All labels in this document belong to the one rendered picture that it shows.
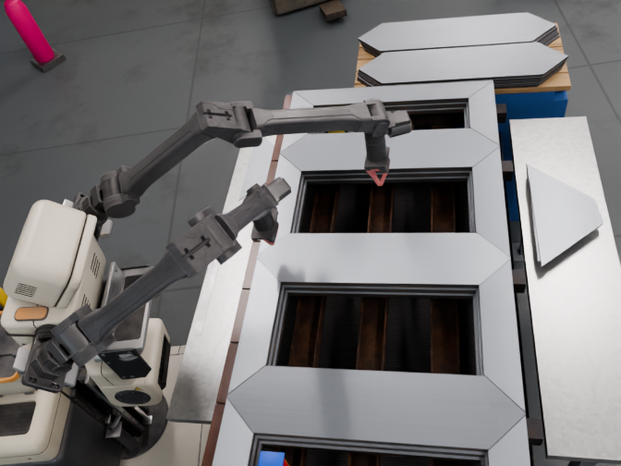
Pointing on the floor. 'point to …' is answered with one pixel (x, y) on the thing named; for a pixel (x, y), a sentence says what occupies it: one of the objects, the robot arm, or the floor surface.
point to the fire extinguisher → (32, 36)
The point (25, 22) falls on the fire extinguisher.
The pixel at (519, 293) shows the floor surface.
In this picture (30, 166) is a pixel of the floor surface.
